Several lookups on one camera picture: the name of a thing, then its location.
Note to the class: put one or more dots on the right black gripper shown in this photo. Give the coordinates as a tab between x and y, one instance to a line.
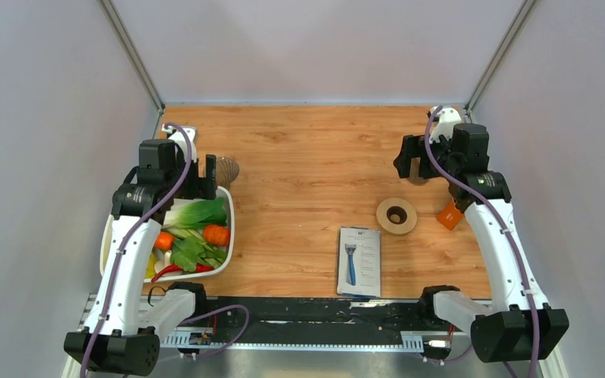
413	146

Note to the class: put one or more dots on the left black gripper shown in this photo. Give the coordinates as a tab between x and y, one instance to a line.
202	187

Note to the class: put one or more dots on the glass ribbed coffee dripper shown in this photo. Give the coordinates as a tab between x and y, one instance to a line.
226	171

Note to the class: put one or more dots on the round wooden dripper stand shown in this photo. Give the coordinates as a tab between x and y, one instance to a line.
396	216

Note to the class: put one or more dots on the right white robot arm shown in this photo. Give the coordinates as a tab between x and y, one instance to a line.
521	324

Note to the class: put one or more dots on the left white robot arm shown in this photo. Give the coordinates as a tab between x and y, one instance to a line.
116	337

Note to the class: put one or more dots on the orange coffee filter box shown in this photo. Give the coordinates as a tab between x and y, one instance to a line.
450	216

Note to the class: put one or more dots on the green bok choy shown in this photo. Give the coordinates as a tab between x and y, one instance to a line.
196	214

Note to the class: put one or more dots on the orange toy pumpkin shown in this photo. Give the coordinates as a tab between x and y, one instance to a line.
217	235

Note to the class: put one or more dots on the green leafy vegetable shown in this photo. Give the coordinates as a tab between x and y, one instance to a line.
194	255

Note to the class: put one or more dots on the orange toy carrot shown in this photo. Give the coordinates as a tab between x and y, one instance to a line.
164	241

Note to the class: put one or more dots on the red chili pepper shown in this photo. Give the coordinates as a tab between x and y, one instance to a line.
169	269

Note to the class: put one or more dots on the yellow toy cabbage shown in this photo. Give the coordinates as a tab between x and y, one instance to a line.
151	265

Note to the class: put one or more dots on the white vegetable tray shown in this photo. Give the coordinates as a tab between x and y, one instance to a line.
184	233

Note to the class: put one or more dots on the razor retail package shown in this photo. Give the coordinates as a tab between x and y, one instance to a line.
358	263

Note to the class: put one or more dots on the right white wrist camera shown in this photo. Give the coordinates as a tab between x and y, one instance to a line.
443	123

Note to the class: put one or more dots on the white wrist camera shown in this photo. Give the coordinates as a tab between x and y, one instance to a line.
184	139
443	123

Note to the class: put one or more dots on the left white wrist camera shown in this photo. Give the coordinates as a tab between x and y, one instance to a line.
184	139

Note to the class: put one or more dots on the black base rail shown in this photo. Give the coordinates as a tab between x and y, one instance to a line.
317	324

